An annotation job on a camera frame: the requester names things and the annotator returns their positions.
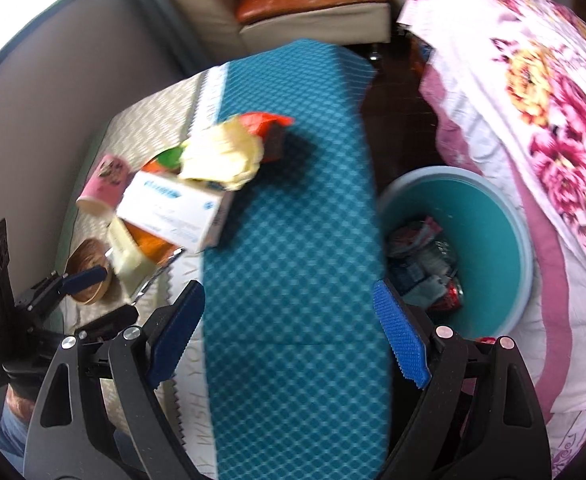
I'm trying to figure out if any brown paper bowl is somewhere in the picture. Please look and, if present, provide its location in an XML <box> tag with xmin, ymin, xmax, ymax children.
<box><xmin>64</xmin><ymin>238</ymin><xmax>113</xmax><ymax>304</ymax></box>

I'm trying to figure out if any light blue milk carton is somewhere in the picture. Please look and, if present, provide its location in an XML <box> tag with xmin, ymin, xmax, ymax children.
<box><xmin>387</xmin><ymin>256</ymin><xmax>457</xmax><ymax>310</ymax></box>

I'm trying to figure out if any pink red candy wrapper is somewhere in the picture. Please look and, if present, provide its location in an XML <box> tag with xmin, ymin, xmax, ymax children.
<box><xmin>386</xmin><ymin>216</ymin><xmax>442</xmax><ymax>258</ymax></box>

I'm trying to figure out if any teal plastic trash bin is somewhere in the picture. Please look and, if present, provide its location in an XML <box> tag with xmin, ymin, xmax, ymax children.
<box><xmin>378</xmin><ymin>166</ymin><xmax>534</xmax><ymax>339</ymax></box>

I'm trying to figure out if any person's left hand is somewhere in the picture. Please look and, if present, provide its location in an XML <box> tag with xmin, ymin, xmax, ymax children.
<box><xmin>5</xmin><ymin>386</ymin><xmax>35</xmax><ymax>424</ymax></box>

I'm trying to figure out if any pink paper cup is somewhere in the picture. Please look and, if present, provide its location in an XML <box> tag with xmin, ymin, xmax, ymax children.
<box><xmin>75</xmin><ymin>154</ymin><xmax>130</xmax><ymax>219</ymax></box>

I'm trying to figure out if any orange silver snack packet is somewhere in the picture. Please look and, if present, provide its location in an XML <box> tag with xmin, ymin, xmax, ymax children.
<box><xmin>107</xmin><ymin>217</ymin><xmax>183</xmax><ymax>304</ymax></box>

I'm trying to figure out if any white medicine box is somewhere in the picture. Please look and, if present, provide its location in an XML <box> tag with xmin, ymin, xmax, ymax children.
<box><xmin>115</xmin><ymin>171</ymin><xmax>235</xmax><ymax>255</ymax></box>

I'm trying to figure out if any teal patterned bed sheet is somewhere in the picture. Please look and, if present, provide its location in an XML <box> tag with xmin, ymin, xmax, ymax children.
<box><xmin>54</xmin><ymin>38</ymin><xmax>394</xmax><ymax>480</ymax></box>

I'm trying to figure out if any yellow crumpled wrapper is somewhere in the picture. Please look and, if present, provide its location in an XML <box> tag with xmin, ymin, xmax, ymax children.
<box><xmin>178</xmin><ymin>117</ymin><xmax>264</xmax><ymax>191</ymax></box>

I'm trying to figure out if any yellow orange snack wrapper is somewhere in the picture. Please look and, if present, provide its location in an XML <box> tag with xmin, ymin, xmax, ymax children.
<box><xmin>141</xmin><ymin>112</ymin><xmax>295</xmax><ymax>176</ymax></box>

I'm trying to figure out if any cream leather sofa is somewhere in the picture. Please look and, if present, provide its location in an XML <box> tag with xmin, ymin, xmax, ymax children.
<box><xmin>173</xmin><ymin>0</ymin><xmax>392</xmax><ymax>63</ymax></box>

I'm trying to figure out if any floral pink white quilt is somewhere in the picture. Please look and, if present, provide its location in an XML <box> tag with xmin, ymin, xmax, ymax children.
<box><xmin>398</xmin><ymin>0</ymin><xmax>586</xmax><ymax>479</ymax></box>

